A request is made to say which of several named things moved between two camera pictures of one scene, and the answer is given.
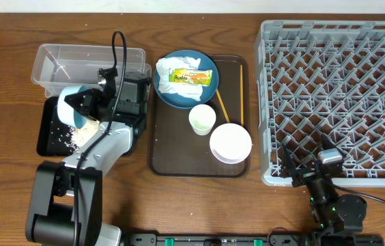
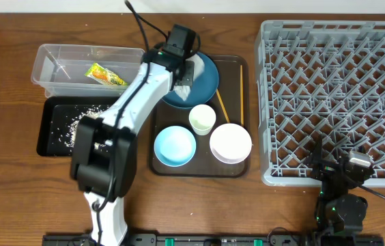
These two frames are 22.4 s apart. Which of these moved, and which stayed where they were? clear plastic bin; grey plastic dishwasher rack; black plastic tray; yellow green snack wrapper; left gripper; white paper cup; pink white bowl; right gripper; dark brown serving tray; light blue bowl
Moved: light blue bowl; right gripper; left gripper; yellow green snack wrapper
Stayed: black plastic tray; clear plastic bin; grey plastic dishwasher rack; pink white bowl; dark brown serving tray; white paper cup
